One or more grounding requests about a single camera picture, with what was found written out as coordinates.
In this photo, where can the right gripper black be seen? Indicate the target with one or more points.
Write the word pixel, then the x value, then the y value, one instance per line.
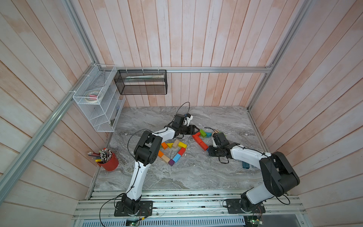
pixel 210 152

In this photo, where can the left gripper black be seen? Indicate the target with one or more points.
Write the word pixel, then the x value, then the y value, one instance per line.
pixel 191 129

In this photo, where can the green block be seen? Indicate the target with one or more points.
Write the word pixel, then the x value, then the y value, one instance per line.
pixel 202 133

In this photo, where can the red block pair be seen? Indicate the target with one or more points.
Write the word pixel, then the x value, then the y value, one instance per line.
pixel 197 139
pixel 196 134

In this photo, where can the yellow rectangular block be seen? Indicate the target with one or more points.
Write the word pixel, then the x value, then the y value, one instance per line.
pixel 182 145

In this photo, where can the natural wood block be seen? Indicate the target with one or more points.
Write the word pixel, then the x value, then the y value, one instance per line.
pixel 165 159
pixel 176 144

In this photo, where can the red block front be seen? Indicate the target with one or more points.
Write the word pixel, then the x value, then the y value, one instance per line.
pixel 182 151

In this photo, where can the light blue block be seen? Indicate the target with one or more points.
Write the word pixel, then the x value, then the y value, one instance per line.
pixel 176 157

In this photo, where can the orange block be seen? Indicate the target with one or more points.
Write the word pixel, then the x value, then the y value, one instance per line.
pixel 160 153
pixel 164 145

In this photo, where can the purple cube block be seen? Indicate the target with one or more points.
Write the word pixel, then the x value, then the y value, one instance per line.
pixel 171 162

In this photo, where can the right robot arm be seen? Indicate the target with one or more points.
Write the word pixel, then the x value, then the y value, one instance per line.
pixel 278 175

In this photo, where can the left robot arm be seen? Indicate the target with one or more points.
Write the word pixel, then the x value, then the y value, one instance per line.
pixel 146 152

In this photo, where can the teal stapler tool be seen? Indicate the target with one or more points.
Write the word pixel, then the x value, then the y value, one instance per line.
pixel 246 165

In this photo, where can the black mesh basket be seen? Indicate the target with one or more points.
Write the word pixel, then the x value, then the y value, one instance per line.
pixel 141 82

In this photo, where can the red pen holder cup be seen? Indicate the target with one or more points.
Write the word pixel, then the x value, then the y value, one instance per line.
pixel 111 165

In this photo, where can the tape roll on shelf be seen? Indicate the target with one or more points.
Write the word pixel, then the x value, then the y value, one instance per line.
pixel 94 97

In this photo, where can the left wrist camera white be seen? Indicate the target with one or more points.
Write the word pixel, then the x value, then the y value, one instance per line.
pixel 187 119

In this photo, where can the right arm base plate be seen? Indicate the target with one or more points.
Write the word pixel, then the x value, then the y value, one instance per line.
pixel 237 206

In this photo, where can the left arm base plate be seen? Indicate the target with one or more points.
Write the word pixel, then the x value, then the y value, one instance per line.
pixel 135 208

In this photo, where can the white wire shelf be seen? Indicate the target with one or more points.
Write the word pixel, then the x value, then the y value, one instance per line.
pixel 103 116

